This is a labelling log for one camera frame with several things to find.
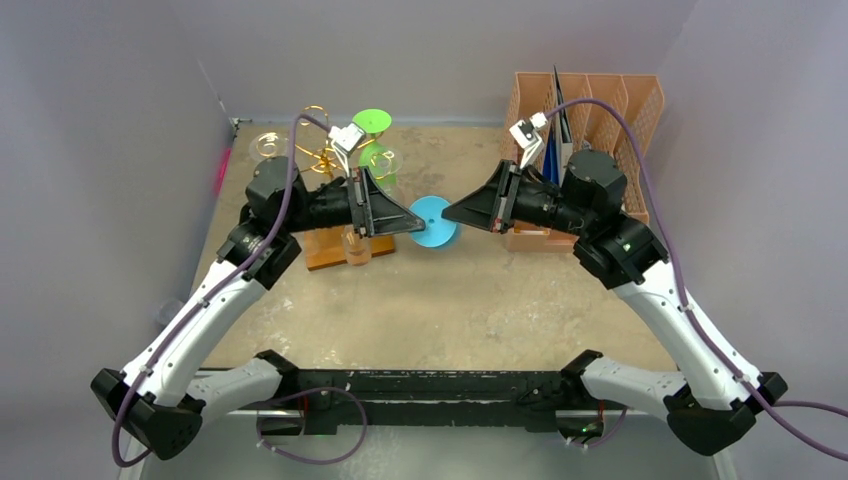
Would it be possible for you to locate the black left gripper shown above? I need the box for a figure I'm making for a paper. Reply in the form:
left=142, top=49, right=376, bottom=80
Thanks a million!
left=283, top=165, right=425, bottom=237

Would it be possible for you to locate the clear glass back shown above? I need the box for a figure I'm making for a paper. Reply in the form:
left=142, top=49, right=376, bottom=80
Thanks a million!
left=248, top=131, right=288, bottom=163

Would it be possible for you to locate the purple cable loop front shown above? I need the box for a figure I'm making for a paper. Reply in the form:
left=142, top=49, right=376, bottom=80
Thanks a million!
left=256, top=388, right=368, bottom=465

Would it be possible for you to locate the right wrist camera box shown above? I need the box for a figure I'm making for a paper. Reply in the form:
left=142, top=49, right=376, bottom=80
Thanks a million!
left=508, top=112, right=550, bottom=170

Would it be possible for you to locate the green plastic goblet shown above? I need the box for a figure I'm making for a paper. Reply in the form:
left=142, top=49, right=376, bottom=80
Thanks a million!
left=353, top=108, right=399, bottom=170

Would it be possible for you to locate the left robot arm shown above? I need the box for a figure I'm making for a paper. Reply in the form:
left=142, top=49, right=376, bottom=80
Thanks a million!
left=91, top=156, right=427, bottom=468

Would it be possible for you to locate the gold wine glass rack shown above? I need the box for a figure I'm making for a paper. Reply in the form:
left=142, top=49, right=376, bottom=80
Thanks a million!
left=286, top=105, right=400, bottom=271

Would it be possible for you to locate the peach file organizer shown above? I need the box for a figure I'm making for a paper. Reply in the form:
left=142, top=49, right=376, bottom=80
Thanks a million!
left=500, top=72, right=664, bottom=223

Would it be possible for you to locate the blue folder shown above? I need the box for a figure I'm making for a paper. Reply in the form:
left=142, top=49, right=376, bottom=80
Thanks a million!
left=542, top=125, right=561, bottom=185

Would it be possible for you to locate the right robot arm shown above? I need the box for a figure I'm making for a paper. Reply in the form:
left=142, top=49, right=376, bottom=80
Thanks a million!
left=442, top=150, right=787, bottom=456

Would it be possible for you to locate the grey white folder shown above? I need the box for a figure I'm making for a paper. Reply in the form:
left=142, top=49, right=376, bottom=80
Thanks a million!
left=553, top=66, right=573, bottom=183

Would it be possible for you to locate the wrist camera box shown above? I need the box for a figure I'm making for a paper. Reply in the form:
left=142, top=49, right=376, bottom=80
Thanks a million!
left=328, top=123, right=366, bottom=177
left=508, top=112, right=550, bottom=170

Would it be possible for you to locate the clear glass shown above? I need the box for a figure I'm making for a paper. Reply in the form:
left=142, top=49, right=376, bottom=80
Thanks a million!
left=367, top=148, right=404, bottom=202
left=248, top=131, right=288, bottom=163
left=341, top=225, right=372, bottom=266

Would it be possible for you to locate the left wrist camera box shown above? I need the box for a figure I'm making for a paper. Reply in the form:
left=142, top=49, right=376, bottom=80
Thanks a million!
left=328, top=123, right=366, bottom=177

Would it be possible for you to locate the blue plastic goblet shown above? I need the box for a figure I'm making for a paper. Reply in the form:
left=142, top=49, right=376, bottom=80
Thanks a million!
left=410, top=195, right=461, bottom=250

